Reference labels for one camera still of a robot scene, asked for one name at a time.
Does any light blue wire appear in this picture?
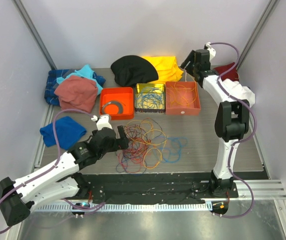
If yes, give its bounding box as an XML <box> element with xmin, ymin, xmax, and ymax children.
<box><xmin>135</xmin><ymin>86</ymin><xmax>188</xmax><ymax>164</ymax></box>

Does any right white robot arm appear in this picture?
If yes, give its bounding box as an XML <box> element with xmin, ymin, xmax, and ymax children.
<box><xmin>180</xmin><ymin>48</ymin><xmax>249</xmax><ymax>197</ymax></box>

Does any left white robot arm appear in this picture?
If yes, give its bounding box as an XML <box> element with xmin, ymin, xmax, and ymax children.
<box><xmin>0</xmin><ymin>125</ymin><xmax>129</xmax><ymax>227</ymax></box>

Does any yellow cloth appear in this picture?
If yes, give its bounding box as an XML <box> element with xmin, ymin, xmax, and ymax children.
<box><xmin>142</xmin><ymin>56</ymin><xmax>183</xmax><ymax>84</ymax></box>

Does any dark red cloth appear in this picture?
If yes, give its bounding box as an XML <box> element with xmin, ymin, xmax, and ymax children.
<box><xmin>214</xmin><ymin>62</ymin><xmax>239</xmax><ymax>82</ymax></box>

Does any salmon pink drawer box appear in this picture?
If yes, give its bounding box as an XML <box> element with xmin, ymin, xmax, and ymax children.
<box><xmin>165</xmin><ymin>81</ymin><xmax>201</xmax><ymax>116</ymax></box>

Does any royal blue cloth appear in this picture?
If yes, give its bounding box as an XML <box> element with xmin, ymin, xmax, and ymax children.
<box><xmin>40</xmin><ymin>116</ymin><xmax>87</xmax><ymax>150</ymax></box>

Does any orange plastic box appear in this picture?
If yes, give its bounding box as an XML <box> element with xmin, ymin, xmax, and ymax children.
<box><xmin>99</xmin><ymin>87</ymin><xmax>134</xmax><ymax>121</ymax></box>

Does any white cloth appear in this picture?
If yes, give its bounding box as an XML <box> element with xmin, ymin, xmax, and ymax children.
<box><xmin>222</xmin><ymin>79</ymin><xmax>255</xmax><ymax>107</ymax></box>

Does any gold metal tin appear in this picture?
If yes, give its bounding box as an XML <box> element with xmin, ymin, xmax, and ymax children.
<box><xmin>134</xmin><ymin>83</ymin><xmax>166</xmax><ymax>114</ymax></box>

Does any salmon red cloth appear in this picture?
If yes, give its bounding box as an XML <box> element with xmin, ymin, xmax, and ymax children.
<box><xmin>54</xmin><ymin>75</ymin><xmax>98</xmax><ymax>113</ymax></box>

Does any black cloth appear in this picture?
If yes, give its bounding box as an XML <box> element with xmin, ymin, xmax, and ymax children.
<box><xmin>110</xmin><ymin>55</ymin><xmax>159</xmax><ymax>87</ymax></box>

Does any light blue cloth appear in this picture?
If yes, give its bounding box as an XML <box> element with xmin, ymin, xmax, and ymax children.
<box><xmin>56</xmin><ymin>64</ymin><xmax>106</xmax><ymax>95</ymax></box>

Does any blue plaid cloth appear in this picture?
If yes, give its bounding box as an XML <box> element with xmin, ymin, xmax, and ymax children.
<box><xmin>44</xmin><ymin>69</ymin><xmax>75</xmax><ymax>106</ymax></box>

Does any white cord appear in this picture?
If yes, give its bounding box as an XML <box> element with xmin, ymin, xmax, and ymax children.
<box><xmin>180</xmin><ymin>65</ymin><xmax>190</xmax><ymax>83</ymax></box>

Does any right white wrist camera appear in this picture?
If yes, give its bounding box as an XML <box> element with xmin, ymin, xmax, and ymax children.
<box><xmin>204</xmin><ymin>42</ymin><xmax>216</xmax><ymax>61</ymax></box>

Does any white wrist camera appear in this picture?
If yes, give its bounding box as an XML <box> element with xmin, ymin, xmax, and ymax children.
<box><xmin>204</xmin><ymin>42</ymin><xmax>216</xmax><ymax>61</ymax></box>
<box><xmin>91</xmin><ymin>114</ymin><xmax>113</xmax><ymax>131</ymax></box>

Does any red wire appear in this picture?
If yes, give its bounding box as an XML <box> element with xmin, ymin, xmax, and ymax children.
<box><xmin>117</xmin><ymin>124</ymin><xmax>156</xmax><ymax>166</ymax></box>

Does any orange wire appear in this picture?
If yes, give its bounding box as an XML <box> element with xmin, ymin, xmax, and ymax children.
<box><xmin>122</xmin><ymin>119</ymin><xmax>166</xmax><ymax>171</ymax></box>

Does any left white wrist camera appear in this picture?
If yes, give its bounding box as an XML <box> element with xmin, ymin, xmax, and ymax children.
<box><xmin>91</xmin><ymin>114</ymin><xmax>113</xmax><ymax>131</ymax></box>

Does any dark blue wire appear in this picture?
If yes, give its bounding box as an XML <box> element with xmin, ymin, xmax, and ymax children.
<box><xmin>115</xmin><ymin>147</ymin><xmax>148</xmax><ymax>175</ymax></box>

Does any grey wire coil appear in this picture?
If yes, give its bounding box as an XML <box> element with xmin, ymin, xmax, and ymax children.
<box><xmin>102</xmin><ymin>99</ymin><xmax>125</xmax><ymax>115</ymax></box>

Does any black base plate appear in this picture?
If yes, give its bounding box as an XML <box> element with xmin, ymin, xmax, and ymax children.
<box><xmin>74</xmin><ymin>172</ymin><xmax>239</xmax><ymax>205</ymax></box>

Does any white slotted cable duct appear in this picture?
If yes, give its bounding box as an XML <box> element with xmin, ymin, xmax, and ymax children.
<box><xmin>36</xmin><ymin>201</ymin><xmax>212</xmax><ymax>213</ymax></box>

